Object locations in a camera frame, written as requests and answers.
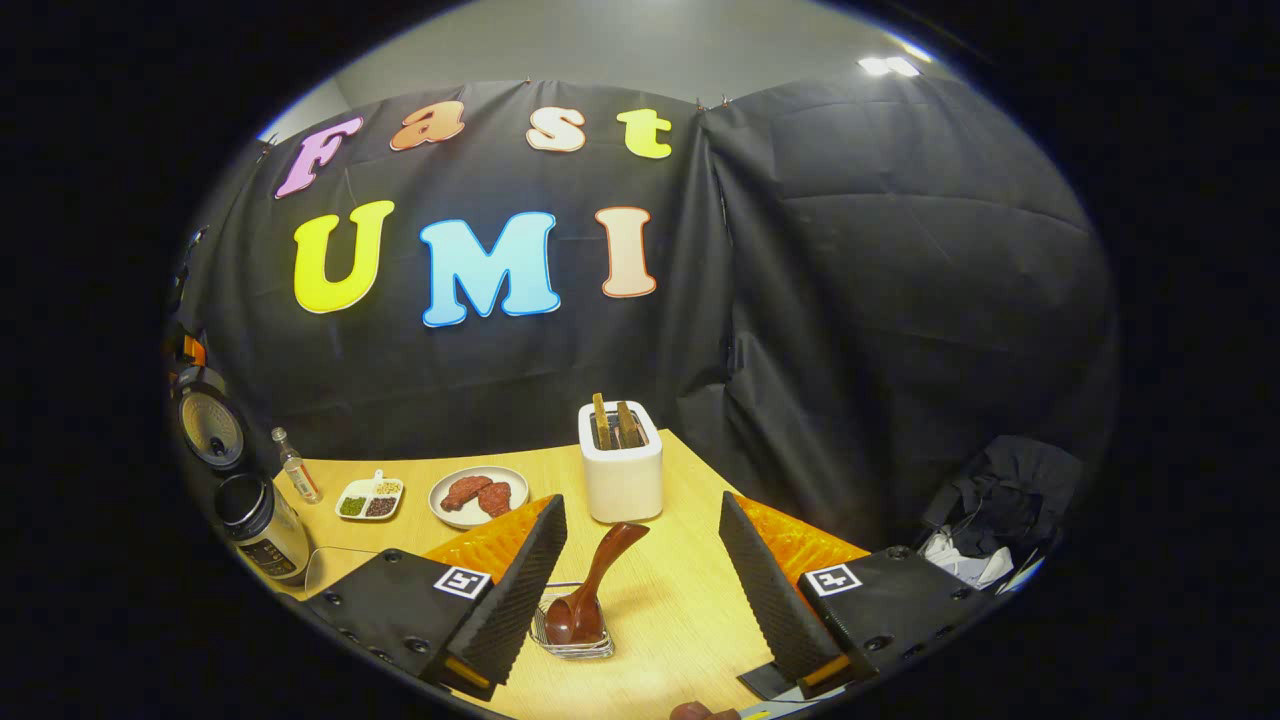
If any round white plate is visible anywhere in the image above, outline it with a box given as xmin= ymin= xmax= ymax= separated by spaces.
xmin=429 ymin=466 xmax=529 ymax=530

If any white toaster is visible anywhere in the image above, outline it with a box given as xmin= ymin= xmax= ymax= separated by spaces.
xmin=578 ymin=400 xmax=664 ymax=524

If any clear glass dish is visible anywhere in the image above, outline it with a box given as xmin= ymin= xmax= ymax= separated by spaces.
xmin=303 ymin=545 xmax=387 ymax=601

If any white divided bean dish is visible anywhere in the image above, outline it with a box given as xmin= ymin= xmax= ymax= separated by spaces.
xmin=335 ymin=470 xmax=405 ymax=522

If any dark clothing pile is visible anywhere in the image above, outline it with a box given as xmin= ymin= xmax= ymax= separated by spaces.
xmin=920 ymin=435 xmax=1083 ymax=561

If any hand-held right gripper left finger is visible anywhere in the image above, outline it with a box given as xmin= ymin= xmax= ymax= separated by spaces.
xmin=305 ymin=493 xmax=568 ymax=701

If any small clear glass bottle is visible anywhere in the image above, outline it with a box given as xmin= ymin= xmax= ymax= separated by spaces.
xmin=271 ymin=428 xmax=323 ymax=504

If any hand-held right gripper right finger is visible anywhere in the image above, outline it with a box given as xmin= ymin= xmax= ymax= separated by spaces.
xmin=720 ymin=489 xmax=991 ymax=695

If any dark grey rice cooker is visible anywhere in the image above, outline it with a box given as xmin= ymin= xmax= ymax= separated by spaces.
xmin=172 ymin=365 xmax=313 ymax=588

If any metal wire chopstick holder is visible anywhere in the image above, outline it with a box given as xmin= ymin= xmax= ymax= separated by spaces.
xmin=530 ymin=582 xmax=616 ymax=661

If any brown wooden spoon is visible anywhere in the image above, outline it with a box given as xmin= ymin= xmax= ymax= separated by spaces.
xmin=545 ymin=522 xmax=651 ymax=646

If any crumpled white cloth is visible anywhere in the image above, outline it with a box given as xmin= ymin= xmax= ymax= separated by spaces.
xmin=920 ymin=528 xmax=1017 ymax=591

